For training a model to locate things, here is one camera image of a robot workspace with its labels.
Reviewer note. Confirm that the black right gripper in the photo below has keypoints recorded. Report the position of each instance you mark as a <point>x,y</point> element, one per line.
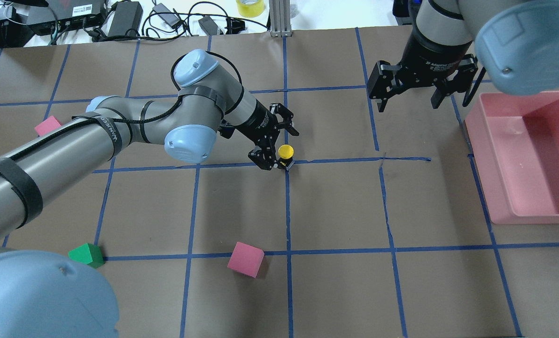
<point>432,58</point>

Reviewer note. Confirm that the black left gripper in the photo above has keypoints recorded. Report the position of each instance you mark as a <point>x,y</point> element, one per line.
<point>254,123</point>

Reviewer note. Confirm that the yellow push button switch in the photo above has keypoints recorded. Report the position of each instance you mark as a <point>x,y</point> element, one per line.
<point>285,157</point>

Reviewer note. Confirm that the green cube near left arm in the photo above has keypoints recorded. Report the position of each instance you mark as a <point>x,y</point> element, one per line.
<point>88,254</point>

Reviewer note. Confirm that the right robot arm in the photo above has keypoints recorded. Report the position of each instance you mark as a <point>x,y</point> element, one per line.
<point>455,43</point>

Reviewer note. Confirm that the pink plastic bin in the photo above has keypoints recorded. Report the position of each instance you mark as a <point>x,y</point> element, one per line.
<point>515,141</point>

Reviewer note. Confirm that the yellow tape roll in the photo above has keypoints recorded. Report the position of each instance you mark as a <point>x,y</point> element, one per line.
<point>250,8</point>

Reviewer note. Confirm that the pink cube near centre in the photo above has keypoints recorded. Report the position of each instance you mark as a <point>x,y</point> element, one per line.
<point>246,259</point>

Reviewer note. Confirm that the pink cube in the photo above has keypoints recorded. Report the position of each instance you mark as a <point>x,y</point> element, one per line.
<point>48,125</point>
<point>246,259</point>

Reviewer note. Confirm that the black power adapter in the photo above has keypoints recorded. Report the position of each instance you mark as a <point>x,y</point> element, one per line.
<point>126,19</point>

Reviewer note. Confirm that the pink cube far side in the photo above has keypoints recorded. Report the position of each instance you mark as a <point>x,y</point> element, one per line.
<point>48,125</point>

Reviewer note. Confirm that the aluminium frame post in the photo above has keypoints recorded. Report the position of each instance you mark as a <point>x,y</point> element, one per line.
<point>280,20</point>

